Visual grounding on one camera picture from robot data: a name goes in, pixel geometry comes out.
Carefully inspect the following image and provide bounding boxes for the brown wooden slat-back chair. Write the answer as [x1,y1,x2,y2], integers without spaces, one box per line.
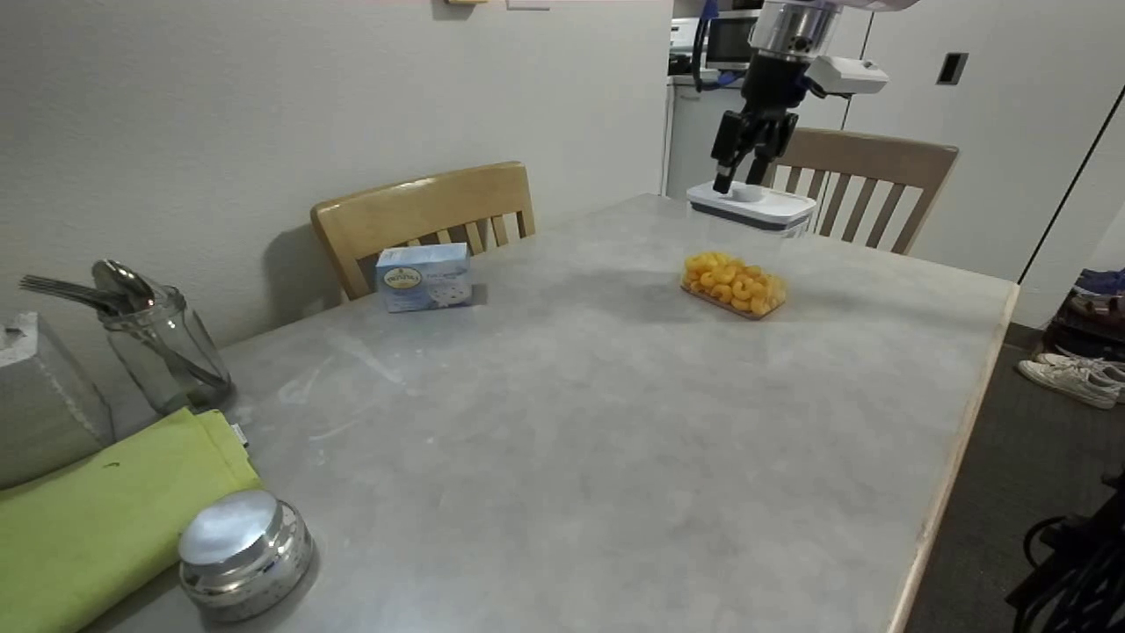
[766,123,964,259]

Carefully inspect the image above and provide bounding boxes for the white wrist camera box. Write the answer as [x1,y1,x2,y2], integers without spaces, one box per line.
[805,51,891,98]

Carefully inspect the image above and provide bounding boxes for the white lidded container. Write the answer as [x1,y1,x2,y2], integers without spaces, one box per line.
[681,178,822,233]

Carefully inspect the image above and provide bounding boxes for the metal spoon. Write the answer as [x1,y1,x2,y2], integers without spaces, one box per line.
[87,258,162,318]

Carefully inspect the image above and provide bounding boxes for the dark-handled utensil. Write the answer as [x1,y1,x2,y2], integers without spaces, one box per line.
[17,270,126,318]

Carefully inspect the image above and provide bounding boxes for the black wheeled frame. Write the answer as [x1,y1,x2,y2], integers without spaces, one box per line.
[1007,469,1125,633]

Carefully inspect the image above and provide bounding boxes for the black microwave oven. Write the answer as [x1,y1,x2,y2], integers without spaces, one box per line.
[707,10,766,71]

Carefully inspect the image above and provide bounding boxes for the black slanted stand pole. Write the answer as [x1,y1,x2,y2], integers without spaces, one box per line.
[1016,83,1125,288]

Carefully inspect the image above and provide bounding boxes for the light wooden slat-back chair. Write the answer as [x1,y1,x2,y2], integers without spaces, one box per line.
[309,157,543,308]

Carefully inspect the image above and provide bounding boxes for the white sneaker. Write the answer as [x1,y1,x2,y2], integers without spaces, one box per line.
[1037,347,1125,389]
[1016,356,1123,415]

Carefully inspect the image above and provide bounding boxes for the lime green folded cloth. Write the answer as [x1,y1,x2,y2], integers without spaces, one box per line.
[0,403,269,633]

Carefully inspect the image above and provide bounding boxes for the dark blue bag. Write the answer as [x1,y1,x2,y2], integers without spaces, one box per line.
[1042,262,1125,363]

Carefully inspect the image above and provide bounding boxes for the round silver metal tin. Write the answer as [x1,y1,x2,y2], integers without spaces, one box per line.
[177,490,316,625]

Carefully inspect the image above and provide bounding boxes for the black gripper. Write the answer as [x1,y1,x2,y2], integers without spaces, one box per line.
[712,51,815,197]

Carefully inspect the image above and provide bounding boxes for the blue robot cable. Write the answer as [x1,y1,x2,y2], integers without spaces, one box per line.
[693,0,722,93]

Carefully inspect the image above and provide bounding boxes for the white kitchen cabinet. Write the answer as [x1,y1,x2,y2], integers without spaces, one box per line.
[662,75,754,202]

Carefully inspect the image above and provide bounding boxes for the light blue tea box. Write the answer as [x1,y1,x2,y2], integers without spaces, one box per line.
[373,240,477,318]

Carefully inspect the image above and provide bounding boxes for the clear glass utensil jar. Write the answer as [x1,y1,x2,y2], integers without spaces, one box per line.
[94,278,238,415]

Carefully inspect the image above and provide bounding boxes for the clear plastic storage container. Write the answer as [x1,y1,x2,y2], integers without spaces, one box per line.
[680,212,821,327]

